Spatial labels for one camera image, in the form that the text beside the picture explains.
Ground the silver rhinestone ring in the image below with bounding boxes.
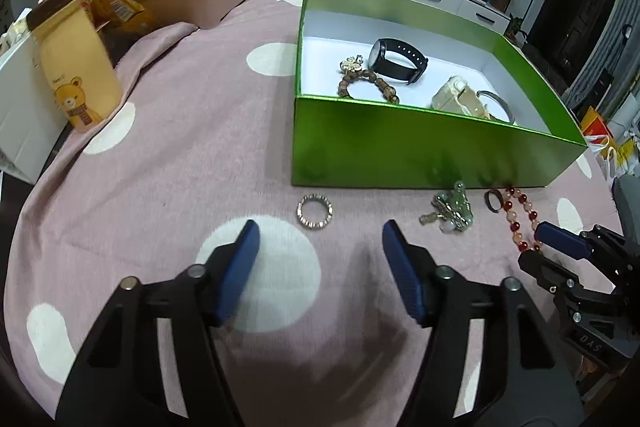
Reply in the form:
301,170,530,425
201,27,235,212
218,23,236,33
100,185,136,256
295,193,334,231

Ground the black wristwatch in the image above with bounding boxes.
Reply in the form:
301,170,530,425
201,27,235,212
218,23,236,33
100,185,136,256
368,38,428,84

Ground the pink polka dot tablecloth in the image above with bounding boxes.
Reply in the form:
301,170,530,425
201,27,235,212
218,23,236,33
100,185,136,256
4,0,620,426

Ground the green cardboard box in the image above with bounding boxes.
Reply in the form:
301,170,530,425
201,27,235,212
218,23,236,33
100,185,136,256
291,0,587,188

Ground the brown wooden bead bracelet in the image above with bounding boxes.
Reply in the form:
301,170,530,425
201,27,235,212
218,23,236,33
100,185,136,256
337,67,402,105

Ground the yellow shopping bag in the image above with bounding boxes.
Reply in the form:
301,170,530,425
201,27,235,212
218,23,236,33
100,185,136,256
580,106,625,168

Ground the pearl flower brooch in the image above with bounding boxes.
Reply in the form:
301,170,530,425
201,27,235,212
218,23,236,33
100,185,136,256
340,54,363,77

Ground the yellow bear cup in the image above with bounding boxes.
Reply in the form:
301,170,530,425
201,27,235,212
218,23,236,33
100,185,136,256
26,0,122,132

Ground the red pink bead bracelet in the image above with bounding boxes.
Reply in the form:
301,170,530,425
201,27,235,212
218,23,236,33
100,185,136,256
502,185,545,254

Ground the cream shell ornament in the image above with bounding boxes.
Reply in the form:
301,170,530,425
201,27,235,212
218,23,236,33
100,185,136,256
431,76,489,119

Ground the small dark ring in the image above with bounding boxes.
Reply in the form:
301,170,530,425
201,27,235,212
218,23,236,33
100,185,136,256
482,187,506,212

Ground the green jade pendant keychain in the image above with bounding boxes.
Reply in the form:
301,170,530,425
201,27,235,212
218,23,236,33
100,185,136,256
419,181,474,233

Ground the grey curtain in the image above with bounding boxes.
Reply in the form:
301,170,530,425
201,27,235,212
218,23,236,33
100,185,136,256
562,0,639,109

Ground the silver bangle bracelet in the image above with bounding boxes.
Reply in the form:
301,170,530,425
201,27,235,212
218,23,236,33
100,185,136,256
475,89,518,125

